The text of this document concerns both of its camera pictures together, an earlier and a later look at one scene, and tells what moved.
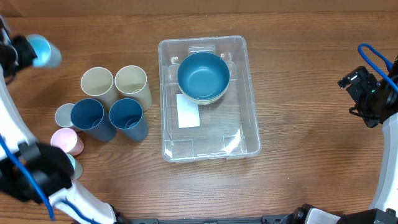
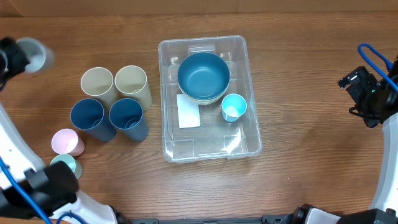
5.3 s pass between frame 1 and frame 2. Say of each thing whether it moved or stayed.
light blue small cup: moved
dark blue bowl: stayed
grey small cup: moved
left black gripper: stayed
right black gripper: stayed
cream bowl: stayed
